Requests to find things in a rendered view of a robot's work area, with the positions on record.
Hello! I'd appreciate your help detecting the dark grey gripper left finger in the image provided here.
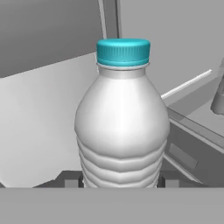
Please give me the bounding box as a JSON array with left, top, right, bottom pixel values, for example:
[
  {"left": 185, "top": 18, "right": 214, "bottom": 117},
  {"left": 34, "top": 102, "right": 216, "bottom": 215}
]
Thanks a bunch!
[{"left": 32, "top": 170, "right": 86, "bottom": 189}]

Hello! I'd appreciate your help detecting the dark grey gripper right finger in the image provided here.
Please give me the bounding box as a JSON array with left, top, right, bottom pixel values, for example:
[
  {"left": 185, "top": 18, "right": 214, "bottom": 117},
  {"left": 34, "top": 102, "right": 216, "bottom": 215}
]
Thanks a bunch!
[{"left": 157, "top": 170, "right": 210, "bottom": 189}]

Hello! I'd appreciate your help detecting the white water bottle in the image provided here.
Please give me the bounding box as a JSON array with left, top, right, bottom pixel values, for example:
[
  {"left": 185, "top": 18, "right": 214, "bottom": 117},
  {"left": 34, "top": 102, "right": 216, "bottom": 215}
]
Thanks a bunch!
[{"left": 73, "top": 38, "right": 172, "bottom": 189}]

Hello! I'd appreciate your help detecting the grey freezer drawer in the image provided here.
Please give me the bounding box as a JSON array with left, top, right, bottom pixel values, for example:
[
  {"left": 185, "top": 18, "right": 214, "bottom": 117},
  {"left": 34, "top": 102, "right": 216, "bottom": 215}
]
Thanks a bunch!
[{"left": 162, "top": 107, "right": 224, "bottom": 188}]

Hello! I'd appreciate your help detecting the light grey fridge door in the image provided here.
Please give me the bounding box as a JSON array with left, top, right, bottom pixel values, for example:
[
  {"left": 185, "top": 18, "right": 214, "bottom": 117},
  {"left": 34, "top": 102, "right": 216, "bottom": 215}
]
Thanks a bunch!
[{"left": 0, "top": 52, "right": 99, "bottom": 188}]

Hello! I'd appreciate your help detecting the dark grey freezer door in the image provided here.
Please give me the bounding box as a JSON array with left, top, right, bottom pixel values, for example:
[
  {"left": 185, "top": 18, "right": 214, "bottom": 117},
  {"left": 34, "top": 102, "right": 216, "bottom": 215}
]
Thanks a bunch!
[{"left": 0, "top": 0, "right": 108, "bottom": 79}]

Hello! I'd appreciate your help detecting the grey rounded object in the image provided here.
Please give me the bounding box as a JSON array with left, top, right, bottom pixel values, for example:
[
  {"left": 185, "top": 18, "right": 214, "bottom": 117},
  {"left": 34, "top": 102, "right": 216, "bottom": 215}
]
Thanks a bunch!
[{"left": 210, "top": 57, "right": 224, "bottom": 116}]

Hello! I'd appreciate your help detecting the white bar handle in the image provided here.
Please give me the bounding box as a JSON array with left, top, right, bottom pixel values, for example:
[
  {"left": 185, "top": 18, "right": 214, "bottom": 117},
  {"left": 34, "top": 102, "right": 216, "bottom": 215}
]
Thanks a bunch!
[{"left": 160, "top": 68, "right": 213, "bottom": 101}]

